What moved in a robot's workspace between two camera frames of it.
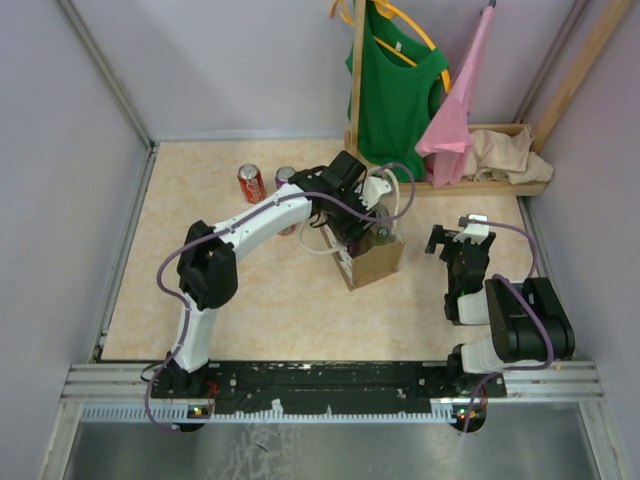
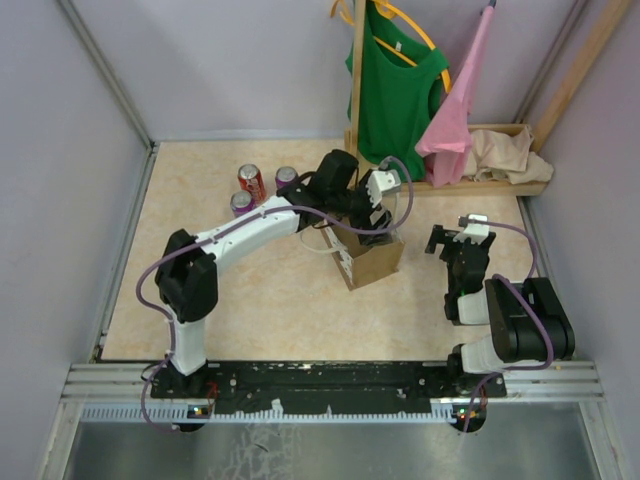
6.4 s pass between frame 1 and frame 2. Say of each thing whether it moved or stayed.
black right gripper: stayed
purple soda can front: moved
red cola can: stayed
